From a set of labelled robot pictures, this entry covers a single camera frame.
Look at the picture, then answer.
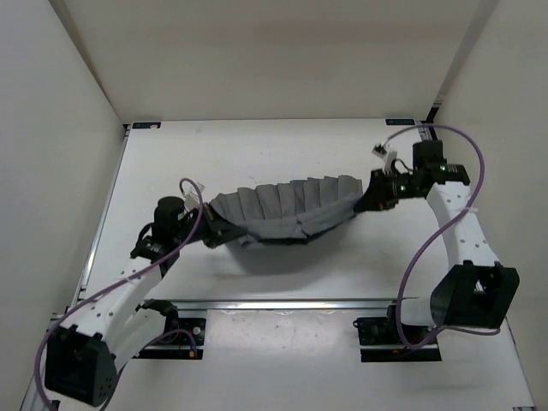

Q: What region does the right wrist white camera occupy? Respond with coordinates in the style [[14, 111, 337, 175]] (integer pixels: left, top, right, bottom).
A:
[[372, 143, 397, 175]]

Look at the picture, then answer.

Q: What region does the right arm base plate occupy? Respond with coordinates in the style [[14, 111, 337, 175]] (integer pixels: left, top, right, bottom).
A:
[[353, 315, 442, 363]]

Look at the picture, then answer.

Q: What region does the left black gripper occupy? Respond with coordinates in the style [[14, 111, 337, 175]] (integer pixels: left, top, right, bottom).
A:
[[173, 201, 246, 247]]

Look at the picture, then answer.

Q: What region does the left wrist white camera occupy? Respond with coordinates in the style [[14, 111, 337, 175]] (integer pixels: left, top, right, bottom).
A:
[[180, 182, 206, 211]]

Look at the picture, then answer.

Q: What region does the blue label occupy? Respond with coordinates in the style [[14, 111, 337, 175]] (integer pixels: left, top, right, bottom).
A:
[[132, 122, 161, 129], [385, 118, 415, 127]]

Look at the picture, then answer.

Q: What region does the grey pleated skirt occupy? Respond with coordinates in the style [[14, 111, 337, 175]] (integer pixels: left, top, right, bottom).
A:
[[209, 175, 363, 249]]

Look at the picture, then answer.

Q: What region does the aluminium frame rail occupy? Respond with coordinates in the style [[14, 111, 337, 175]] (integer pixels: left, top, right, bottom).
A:
[[19, 123, 132, 410], [413, 140, 534, 410]]

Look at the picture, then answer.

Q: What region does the aluminium front rail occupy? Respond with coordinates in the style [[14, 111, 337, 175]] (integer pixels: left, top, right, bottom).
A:
[[70, 297, 433, 313]]

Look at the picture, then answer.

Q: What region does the right blue label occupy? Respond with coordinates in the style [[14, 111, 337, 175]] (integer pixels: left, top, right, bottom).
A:
[[385, 118, 415, 127]]

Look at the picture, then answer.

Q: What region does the left blue label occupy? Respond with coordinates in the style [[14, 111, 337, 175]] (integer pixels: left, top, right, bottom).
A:
[[132, 122, 161, 129]]

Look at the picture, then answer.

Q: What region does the right aluminium frame rail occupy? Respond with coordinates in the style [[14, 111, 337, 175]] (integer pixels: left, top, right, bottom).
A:
[[413, 140, 534, 410]]

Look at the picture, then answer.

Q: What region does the wrist white camera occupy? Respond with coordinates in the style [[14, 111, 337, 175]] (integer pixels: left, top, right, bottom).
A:
[[180, 182, 206, 211], [372, 143, 397, 175]]

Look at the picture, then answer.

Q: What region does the left aluminium frame rail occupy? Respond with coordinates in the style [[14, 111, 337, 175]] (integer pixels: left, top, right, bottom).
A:
[[19, 123, 132, 410]]

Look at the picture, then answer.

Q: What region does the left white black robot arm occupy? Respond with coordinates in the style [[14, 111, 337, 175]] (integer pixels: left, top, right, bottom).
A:
[[44, 197, 247, 407]]

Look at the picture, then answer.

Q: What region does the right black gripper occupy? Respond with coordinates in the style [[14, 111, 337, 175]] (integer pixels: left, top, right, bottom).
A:
[[354, 166, 422, 211]]

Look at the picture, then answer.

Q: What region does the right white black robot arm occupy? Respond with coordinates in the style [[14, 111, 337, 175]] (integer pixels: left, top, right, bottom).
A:
[[354, 140, 520, 343]]

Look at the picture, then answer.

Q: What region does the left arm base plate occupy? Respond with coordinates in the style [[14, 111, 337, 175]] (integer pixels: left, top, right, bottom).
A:
[[136, 310, 207, 360]]

